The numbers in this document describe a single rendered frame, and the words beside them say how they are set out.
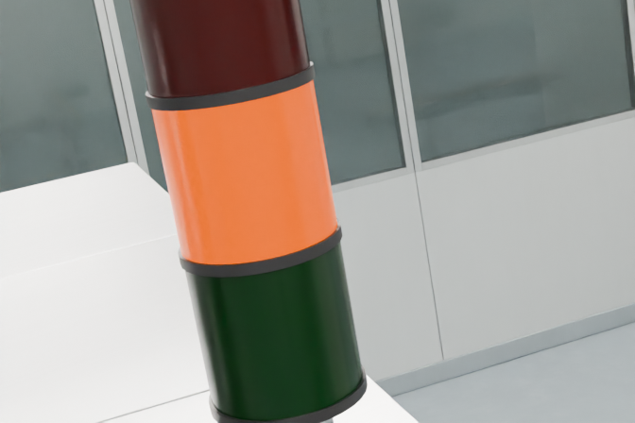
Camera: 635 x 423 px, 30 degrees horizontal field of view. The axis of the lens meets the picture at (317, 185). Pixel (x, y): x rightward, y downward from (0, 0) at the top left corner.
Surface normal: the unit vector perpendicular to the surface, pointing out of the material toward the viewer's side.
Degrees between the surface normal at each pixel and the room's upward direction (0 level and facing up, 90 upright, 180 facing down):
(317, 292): 90
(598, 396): 0
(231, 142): 90
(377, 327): 90
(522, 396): 0
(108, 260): 0
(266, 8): 90
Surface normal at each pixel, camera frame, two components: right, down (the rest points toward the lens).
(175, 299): -0.17, -0.95
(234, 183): -0.06, 0.26
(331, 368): 0.66, 0.08
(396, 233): 0.32, 0.18
